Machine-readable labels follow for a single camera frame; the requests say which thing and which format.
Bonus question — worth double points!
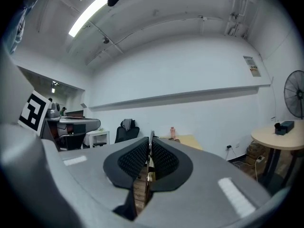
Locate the grey jacket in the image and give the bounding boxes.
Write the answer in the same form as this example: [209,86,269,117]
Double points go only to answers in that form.
[122,118,133,131]

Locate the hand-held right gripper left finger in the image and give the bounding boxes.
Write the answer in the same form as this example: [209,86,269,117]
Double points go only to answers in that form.
[42,136,151,228]

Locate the round beige table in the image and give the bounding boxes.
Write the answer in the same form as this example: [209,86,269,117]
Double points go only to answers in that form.
[250,119,304,192]

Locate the white ceiling pipes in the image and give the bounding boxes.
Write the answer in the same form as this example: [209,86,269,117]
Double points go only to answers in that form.
[224,0,253,38]

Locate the short white cable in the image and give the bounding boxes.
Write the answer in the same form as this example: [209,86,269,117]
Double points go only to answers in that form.
[227,148,255,168]

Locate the dark teal box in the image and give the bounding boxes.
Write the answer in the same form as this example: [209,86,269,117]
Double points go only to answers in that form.
[274,120,295,136]

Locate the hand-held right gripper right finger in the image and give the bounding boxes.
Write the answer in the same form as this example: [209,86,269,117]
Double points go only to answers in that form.
[136,136,273,228]

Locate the silver pot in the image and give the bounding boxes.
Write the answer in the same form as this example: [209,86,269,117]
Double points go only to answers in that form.
[46,102,61,118]

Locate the black office chair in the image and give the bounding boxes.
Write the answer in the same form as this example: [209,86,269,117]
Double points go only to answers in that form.
[114,119,140,144]

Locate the wall poster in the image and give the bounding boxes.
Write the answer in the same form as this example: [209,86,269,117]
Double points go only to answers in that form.
[243,55,262,77]

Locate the long fluorescent ceiling light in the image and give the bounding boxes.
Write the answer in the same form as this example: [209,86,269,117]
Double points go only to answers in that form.
[68,0,110,38]

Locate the black standing fan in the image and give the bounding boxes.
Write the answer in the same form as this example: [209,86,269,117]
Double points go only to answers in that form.
[284,69,304,120]

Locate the grey desk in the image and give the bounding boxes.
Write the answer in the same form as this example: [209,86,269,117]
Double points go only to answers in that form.
[44,116,102,134]

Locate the white side table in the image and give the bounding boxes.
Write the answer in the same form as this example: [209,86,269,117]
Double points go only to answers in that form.
[82,130,111,149]

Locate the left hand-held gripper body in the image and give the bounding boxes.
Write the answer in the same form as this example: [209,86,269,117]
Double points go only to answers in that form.
[0,45,80,228]

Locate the long white cable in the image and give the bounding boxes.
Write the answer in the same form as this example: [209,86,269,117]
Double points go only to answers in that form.
[254,159,260,183]

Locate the brown basket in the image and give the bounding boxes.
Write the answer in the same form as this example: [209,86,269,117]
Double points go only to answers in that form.
[245,142,269,166]

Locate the person's light blue shirt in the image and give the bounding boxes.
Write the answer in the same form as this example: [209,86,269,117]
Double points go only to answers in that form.
[3,0,44,55]

